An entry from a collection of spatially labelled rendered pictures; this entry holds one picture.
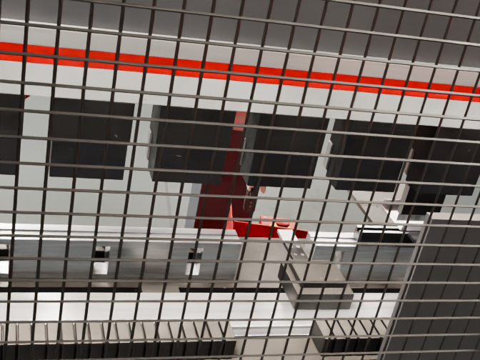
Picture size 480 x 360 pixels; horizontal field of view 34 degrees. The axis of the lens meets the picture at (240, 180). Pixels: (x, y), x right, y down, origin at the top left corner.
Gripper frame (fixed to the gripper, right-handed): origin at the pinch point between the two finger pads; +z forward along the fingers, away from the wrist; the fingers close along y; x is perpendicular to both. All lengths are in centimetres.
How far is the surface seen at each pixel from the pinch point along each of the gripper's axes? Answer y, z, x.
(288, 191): 181, 69, -48
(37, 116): 227, 65, 91
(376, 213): -26.5, -13.8, -26.5
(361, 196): -18.6, -14.5, -24.3
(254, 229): -10.5, 2.6, -0.9
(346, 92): -45, -47, -7
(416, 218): -33, -17, -34
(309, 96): -46, -45, 0
